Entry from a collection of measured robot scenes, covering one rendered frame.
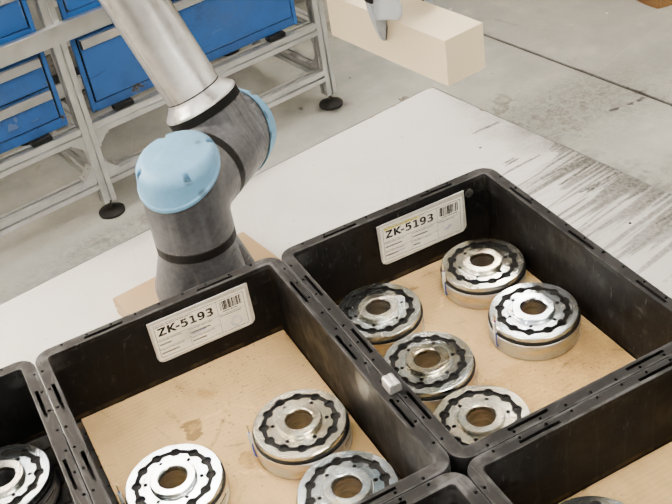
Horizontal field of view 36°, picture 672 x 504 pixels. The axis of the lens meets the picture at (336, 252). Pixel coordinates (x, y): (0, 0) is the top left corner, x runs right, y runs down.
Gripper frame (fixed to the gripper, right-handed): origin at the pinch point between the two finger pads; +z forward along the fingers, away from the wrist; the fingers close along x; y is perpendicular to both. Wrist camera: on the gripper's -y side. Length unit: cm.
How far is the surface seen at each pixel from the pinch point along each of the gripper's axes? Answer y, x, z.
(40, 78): -164, -1, 61
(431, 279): 17.2, -12.8, 25.7
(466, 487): 52, -37, 16
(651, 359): 52, -14, 16
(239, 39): -164, 61, 74
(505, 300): 29.4, -11.6, 22.8
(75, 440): 21, -61, 16
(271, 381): 17.9, -37.8, 25.7
